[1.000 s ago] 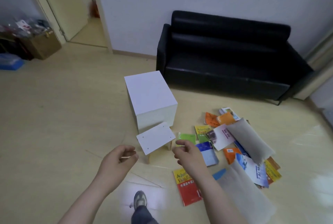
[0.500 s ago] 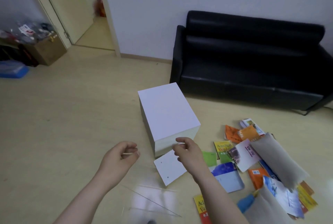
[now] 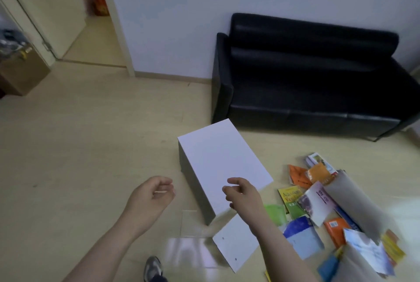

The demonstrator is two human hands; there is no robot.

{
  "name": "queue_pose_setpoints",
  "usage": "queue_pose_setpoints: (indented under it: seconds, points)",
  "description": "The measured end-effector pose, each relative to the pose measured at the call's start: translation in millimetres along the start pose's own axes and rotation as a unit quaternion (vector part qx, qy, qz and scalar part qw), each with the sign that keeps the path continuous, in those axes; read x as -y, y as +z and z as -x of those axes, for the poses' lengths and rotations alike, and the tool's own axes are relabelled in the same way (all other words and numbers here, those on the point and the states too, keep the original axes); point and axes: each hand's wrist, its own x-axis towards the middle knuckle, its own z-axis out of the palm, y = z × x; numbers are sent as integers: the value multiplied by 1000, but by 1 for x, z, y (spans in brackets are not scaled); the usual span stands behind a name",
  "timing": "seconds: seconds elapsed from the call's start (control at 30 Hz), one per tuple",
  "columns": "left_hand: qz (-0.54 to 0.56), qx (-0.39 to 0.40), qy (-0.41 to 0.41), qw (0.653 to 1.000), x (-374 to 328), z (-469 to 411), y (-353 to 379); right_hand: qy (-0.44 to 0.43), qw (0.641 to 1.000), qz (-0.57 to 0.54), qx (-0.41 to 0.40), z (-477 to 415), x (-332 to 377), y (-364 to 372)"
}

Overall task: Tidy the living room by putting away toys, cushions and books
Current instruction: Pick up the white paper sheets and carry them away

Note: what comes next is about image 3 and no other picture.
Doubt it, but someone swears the person's right hand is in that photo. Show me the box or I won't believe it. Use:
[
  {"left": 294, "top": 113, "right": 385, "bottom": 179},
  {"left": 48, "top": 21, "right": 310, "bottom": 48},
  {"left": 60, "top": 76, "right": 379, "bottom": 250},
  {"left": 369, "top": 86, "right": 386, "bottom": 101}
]
[{"left": 222, "top": 177, "right": 268, "bottom": 236}]

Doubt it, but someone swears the person's left hand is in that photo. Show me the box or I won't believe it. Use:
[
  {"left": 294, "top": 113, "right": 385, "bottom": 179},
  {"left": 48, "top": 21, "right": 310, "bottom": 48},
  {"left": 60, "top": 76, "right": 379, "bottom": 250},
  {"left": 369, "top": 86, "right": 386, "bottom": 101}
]
[{"left": 126, "top": 176, "right": 177, "bottom": 231}]

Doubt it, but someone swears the person's right forearm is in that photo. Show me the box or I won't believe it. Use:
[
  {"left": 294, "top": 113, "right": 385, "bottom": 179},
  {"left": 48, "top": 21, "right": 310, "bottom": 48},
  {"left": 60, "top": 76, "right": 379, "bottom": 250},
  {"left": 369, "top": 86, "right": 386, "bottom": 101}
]
[{"left": 243, "top": 220, "right": 326, "bottom": 282}]

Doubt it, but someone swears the person's left forearm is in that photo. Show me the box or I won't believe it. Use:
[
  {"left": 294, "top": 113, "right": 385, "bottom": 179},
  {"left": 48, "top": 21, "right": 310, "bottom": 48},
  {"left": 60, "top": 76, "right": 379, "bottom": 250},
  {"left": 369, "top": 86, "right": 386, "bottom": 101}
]
[{"left": 60, "top": 214, "right": 149, "bottom": 282}]

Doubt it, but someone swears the white rectangular cabinet box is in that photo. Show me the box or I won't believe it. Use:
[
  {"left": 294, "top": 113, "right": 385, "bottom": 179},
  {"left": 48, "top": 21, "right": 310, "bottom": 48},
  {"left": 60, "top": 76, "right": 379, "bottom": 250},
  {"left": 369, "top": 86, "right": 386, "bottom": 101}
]
[{"left": 177, "top": 119, "right": 274, "bottom": 226}]

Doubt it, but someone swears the white panel with holes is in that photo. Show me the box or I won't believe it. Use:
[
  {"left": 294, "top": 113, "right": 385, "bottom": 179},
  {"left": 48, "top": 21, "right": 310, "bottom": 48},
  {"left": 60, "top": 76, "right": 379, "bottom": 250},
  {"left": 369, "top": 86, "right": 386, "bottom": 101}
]
[{"left": 212, "top": 214, "right": 260, "bottom": 274}]

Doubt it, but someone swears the clear acrylic sheet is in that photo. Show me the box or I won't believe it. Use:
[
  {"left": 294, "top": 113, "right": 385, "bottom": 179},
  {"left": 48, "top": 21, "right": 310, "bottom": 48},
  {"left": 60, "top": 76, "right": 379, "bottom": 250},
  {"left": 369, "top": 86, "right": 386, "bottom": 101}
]
[{"left": 167, "top": 210, "right": 227, "bottom": 270}]

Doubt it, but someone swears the pile of colourful books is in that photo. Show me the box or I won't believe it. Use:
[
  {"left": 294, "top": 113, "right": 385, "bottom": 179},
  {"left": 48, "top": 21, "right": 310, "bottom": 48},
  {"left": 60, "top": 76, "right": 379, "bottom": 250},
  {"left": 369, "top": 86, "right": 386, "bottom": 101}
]
[{"left": 263, "top": 152, "right": 408, "bottom": 282}]

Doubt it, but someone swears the grey sneaker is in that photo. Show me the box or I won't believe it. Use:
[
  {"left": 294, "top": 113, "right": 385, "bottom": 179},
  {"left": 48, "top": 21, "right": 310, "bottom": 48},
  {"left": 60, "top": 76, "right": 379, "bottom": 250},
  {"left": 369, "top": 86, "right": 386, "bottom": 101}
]
[{"left": 143, "top": 256, "right": 164, "bottom": 282}]

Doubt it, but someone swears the grey paper envelope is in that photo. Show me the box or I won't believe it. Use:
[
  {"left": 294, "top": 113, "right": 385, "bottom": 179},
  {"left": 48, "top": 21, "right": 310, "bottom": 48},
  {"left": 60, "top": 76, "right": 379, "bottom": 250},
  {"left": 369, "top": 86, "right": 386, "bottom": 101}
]
[{"left": 323, "top": 170, "right": 392, "bottom": 247}]

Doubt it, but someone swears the black leather sofa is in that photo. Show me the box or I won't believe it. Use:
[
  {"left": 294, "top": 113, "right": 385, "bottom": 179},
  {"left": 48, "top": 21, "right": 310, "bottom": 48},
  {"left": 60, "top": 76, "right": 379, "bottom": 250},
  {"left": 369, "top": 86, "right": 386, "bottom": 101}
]
[{"left": 211, "top": 12, "right": 420, "bottom": 143}]

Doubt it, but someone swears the brown cardboard box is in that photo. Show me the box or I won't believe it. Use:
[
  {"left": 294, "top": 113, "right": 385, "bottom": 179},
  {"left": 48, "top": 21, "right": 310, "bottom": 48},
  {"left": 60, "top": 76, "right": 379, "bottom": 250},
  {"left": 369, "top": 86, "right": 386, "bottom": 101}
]
[{"left": 0, "top": 46, "right": 52, "bottom": 97}]

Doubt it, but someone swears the red bag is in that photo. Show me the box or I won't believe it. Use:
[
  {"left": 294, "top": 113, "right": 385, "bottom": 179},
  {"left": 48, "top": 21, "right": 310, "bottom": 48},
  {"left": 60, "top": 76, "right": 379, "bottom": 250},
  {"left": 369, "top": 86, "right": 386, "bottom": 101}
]
[{"left": 86, "top": 0, "right": 110, "bottom": 17}]

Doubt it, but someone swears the silver plastic bag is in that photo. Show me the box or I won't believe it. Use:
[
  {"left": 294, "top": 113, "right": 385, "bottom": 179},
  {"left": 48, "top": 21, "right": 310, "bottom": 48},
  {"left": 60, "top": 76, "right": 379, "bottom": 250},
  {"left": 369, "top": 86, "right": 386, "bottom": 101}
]
[{"left": 0, "top": 29, "right": 29, "bottom": 57}]

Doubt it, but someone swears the beige door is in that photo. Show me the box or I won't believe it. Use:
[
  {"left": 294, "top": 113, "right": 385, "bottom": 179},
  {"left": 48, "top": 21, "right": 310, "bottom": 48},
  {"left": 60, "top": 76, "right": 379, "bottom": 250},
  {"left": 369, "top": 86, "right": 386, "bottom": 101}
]
[{"left": 0, "top": 0, "right": 88, "bottom": 60}]

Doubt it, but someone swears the white door frame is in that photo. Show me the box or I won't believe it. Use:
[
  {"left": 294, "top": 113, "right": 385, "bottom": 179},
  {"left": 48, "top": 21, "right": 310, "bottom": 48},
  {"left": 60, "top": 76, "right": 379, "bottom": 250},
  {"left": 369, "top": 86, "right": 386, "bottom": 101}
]
[{"left": 103, "top": 0, "right": 136, "bottom": 78}]

